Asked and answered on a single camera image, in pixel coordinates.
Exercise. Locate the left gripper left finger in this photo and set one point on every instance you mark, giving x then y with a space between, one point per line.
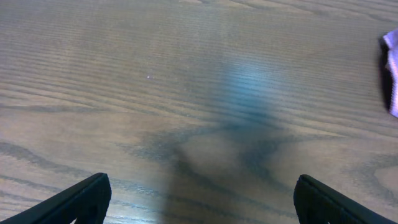
84 202

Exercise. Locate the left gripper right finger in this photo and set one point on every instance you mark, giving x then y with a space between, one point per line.
317 203

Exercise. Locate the purple microfiber cloth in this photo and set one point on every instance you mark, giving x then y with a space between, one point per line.
388 68

